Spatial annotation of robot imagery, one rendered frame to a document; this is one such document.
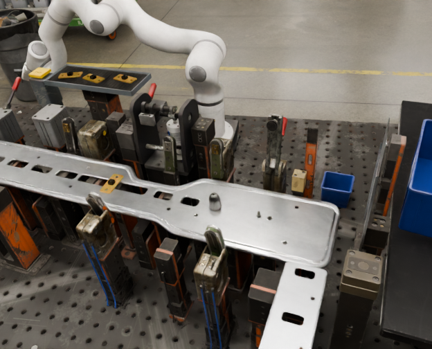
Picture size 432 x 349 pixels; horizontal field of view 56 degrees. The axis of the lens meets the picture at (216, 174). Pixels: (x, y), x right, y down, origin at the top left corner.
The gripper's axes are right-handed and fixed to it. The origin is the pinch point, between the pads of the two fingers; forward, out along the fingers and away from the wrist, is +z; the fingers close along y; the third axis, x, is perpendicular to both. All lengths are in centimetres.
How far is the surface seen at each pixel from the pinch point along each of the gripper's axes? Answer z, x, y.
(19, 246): -48, -82, 2
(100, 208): -89, -74, 18
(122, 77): -70, -24, 26
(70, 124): -63, -42, 12
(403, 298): -138, -96, 71
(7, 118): -36, -34, -7
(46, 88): -43.9, -22.7, 4.1
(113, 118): -71, -41, 24
